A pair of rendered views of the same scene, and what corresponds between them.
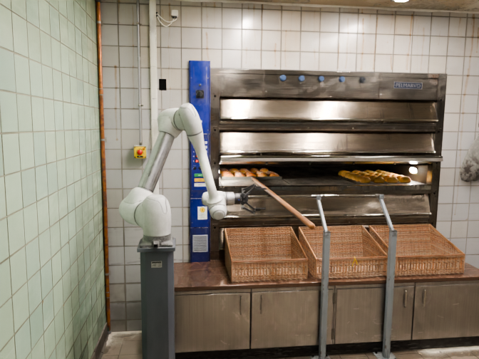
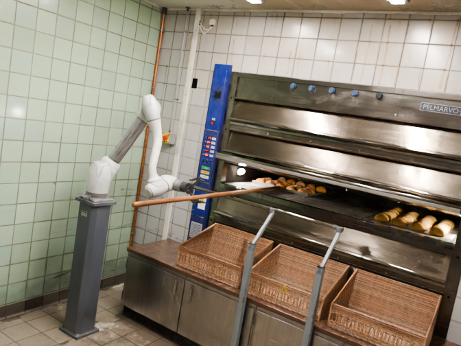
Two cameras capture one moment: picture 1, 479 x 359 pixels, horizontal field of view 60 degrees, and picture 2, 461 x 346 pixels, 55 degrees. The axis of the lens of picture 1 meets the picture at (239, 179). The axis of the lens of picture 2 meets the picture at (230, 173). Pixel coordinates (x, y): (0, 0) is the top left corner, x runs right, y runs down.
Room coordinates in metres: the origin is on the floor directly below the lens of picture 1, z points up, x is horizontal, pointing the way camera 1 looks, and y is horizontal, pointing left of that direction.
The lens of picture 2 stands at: (0.45, -2.21, 1.73)
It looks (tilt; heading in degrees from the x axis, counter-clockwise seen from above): 7 degrees down; 39
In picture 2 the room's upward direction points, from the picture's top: 10 degrees clockwise
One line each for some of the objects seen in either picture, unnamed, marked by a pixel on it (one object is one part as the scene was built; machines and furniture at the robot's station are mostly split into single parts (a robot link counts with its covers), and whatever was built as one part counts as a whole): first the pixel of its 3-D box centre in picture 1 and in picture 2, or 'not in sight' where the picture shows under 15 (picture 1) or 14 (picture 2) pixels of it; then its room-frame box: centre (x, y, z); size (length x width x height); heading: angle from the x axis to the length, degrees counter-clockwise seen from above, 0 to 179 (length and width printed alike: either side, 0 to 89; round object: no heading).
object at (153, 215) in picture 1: (155, 214); (99, 176); (2.32, 0.47, 1.17); 0.18 x 0.16 x 0.22; 48
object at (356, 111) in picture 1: (331, 110); (337, 125); (3.40, -0.73, 1.80); 1.79 x 0.11 x 0.19; 97
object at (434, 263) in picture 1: (413, 248); (385, 310); (3.21, -1.38, 0.72); 0.56 x 0.49 x 0.28; 98
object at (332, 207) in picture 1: (327, 205); (316, 231); (3.40, -0.73, 1.02); 1.79 x 0.11 x 0.19; 97
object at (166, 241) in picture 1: (157, 238); (94, 195); (2.29, 0.46, 1.03); 0.22 x 0.18 x 0.06; 8
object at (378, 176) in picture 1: (372, 175); (416, 220); (3.91, -1.25, 1.21); 0.61 x 0.48 x 0.06; 7
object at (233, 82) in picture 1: (331, 85); (344, 98); (3.43, -0.73, 1.99); 1.80 x 0.08 x 0.21; 97
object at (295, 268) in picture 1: (263, 252); (225, 252); (3.06, -0.19, 0.72); 0.56 x 0.49 x 0.28; 98
